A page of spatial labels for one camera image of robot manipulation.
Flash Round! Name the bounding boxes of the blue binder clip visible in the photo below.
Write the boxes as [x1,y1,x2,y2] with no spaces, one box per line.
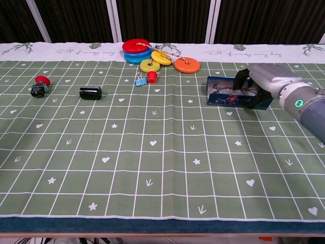
[135,72,148,87]

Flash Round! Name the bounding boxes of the blue toy ring disc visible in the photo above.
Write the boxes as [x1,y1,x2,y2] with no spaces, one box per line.
[123,48,153,59]

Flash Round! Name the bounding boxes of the dark blue table underlay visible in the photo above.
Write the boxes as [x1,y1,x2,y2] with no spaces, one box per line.
[0,217,325,234]

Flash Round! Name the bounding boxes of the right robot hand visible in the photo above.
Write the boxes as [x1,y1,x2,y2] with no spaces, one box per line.
[233,63,303,109]

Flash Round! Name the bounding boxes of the black-framed eyeglasses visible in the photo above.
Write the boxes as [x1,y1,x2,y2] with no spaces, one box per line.
[212,80,257,97]

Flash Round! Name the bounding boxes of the yellow toy ring disc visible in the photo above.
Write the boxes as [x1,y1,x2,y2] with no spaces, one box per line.
[151,50,172,65]
[140,59,161,73]

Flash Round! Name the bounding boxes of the orange toy ring disc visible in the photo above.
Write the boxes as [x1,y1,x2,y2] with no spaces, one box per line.
[174,57,201,74]

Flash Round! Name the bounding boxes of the red toy ring disc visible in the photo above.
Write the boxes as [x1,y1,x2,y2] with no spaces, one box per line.
[122,38,151,54]

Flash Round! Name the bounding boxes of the teal toy ring disc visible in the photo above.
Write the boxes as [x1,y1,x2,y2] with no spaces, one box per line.
[124,54,150,65]

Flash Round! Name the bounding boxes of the green checked tablecloth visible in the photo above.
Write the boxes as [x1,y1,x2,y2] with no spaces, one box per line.
[0,42,325,221]

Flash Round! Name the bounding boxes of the red emergency stop button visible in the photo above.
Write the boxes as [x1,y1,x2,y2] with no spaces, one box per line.
[30,75,51,98]

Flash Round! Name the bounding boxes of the black ferrite clamp block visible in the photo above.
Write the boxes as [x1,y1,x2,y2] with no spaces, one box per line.
[79,86,103,101]

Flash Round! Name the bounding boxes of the blue glasses case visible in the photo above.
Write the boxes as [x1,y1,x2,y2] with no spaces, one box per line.
[206,75,274,110]

